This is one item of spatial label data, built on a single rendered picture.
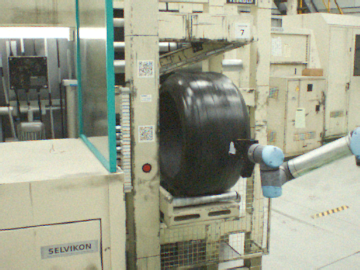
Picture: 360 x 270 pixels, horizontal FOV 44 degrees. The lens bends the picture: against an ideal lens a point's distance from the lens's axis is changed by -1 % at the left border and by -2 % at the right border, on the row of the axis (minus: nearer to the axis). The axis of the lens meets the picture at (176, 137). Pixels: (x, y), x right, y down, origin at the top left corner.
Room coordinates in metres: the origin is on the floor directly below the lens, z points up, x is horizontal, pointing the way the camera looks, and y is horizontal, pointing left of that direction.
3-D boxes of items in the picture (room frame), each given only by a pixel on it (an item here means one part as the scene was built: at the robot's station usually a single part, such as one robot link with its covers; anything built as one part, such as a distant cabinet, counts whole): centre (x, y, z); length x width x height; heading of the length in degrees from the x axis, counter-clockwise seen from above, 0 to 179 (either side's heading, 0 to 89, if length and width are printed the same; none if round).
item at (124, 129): (2.01, 0.23, 1.19); 0.05 x 0.04 x 0.48; 20
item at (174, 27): (2.49, -0.09, 1.71); 0.61 x 0.25 x 0.15; 110
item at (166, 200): (2.11, 0.09, 0.90); 0.40 x 0.03 x 0.10; 20
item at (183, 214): (2.04, -0.12, 0.83); 0.36 x 0.09 x 0.06; 110
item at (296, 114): (6.88, -1.79, 0.62); 0.91 x 0.58 x 1.25; 123
